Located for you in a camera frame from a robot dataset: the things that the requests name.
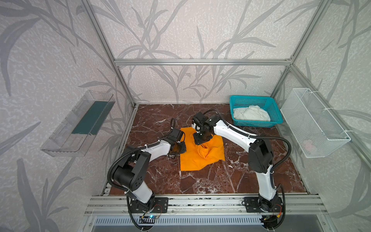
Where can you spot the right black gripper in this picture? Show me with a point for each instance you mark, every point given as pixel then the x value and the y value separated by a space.
pixel 201 137

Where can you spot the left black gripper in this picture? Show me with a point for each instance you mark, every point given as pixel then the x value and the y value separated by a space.
pixel 179 148

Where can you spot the orange drawstring shorts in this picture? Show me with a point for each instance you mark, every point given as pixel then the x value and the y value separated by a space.
pixel 197 157

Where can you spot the white garment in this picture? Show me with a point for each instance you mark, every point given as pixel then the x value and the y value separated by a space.
pixel 251 113

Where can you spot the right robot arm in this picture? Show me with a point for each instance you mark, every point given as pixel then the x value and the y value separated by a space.
pixel 259 150

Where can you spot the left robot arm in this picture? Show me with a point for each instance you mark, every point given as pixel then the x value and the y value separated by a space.
pixel 128 172

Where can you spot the teal plastic basket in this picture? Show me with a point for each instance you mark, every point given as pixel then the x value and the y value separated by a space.
pixel 265 103

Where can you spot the small circuit board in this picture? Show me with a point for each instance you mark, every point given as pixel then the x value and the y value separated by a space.
pixel 150 217

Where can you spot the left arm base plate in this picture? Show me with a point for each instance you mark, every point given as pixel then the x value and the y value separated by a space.
pixel 155 205

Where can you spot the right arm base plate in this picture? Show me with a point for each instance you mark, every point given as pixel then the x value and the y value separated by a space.
pixel 253 205

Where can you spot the pink object in wire basket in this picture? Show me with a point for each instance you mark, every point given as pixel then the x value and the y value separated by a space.
pixel 309 146

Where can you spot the clear acrylic wall shelf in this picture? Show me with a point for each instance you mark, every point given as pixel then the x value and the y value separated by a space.
pixel 77 132

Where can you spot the white wire mesh basket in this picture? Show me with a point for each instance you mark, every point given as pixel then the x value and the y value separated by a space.
pixel 309 119

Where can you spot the aluminium mounting rail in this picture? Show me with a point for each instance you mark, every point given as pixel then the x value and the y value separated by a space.
pixel 206 204

